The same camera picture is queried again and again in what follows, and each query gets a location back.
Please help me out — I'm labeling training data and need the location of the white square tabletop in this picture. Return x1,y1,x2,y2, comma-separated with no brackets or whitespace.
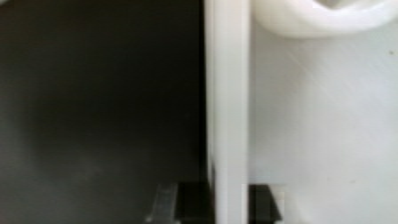
204,0,398,224

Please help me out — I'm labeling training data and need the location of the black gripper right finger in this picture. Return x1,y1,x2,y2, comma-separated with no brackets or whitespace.
249,185,282,224

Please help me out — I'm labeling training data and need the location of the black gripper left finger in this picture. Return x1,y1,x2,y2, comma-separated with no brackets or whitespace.
144,182,213,224

